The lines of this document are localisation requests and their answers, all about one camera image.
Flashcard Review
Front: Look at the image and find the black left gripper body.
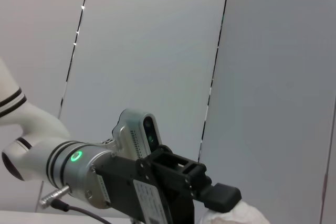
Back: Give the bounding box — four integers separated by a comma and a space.
94, 152, 195, 224

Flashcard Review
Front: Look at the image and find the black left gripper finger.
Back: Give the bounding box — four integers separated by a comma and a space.
136, 145, 242, 213

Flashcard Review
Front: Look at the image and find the white paper ball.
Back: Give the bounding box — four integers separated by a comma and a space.
199, 199, 271, 224

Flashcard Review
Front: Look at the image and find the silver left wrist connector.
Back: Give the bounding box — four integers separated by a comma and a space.
39, 185, 74, 209

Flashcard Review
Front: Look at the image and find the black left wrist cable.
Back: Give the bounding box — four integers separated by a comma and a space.
51, 199, 113, 224

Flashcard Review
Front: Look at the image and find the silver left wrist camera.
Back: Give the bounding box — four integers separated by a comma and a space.
99, 108, 162, 162

